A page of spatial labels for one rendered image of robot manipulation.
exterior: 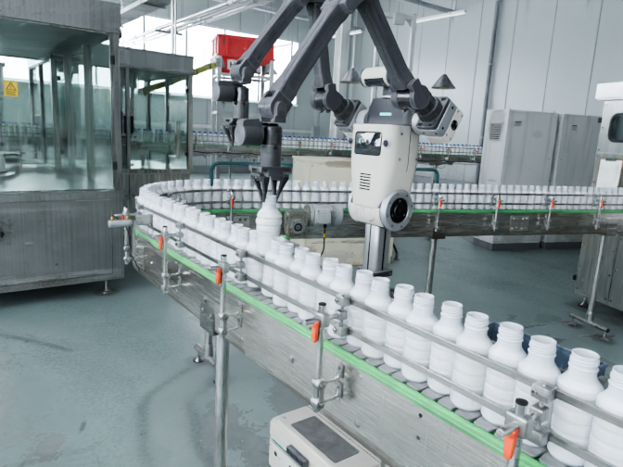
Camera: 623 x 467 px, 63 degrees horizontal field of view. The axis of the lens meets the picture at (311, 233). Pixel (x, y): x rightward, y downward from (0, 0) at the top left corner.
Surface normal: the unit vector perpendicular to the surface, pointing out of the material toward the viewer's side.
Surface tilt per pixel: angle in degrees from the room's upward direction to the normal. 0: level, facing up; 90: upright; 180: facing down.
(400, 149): 90
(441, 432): 90
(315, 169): 90
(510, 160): 90
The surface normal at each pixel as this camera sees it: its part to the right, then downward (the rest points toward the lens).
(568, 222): 0.31, 0.20
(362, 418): -0.80, 0.07
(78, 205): 0.59, 0.19
